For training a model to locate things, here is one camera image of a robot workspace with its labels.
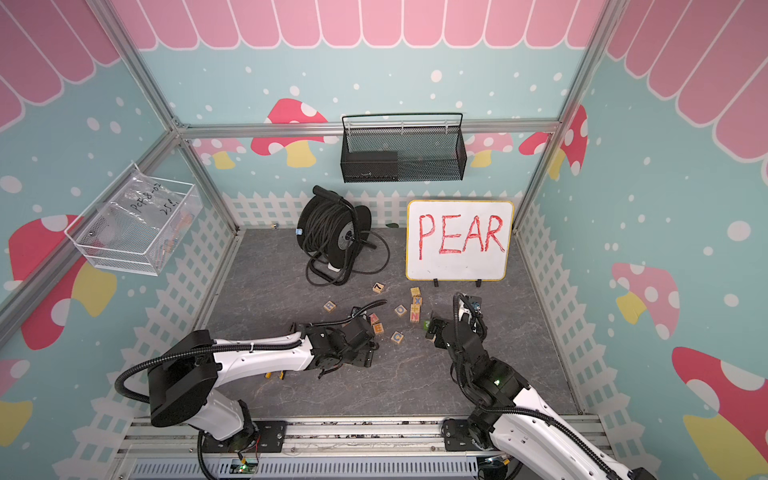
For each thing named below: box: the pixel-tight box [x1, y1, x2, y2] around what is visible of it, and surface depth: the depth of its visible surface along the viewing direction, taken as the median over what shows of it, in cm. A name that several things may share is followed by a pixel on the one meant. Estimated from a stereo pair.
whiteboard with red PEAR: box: [405, 200, 515, 281], surface depth 100 cm
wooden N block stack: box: [410, 303, 421, 323], surface depth 98 cm
